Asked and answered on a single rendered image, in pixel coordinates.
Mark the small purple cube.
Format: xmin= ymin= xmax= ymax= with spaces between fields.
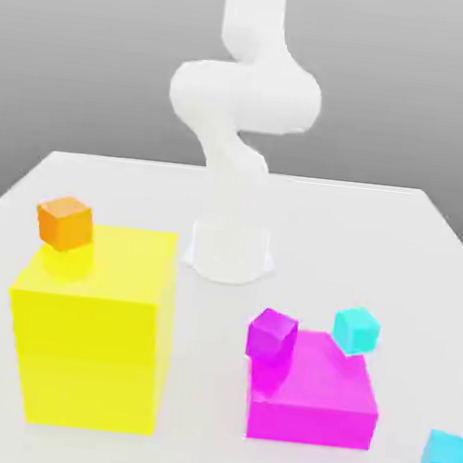
xmin=244 ymin=305 xmax=301 ymax=369

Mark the large magenta box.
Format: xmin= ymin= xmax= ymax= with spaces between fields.
xmin=240 ymin=323 xmax=387 ymax=453

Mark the small turquoise cube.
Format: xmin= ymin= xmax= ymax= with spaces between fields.
xmin=329 ymin=303 xmax=384 ymax=360

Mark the large yellow box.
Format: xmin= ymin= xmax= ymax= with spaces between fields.
xmin=0 ymin=215 xmax=181 ymax=438

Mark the small orange cube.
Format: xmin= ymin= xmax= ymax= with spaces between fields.
xmin=32 ymin=192 xmax=98 ymax=256

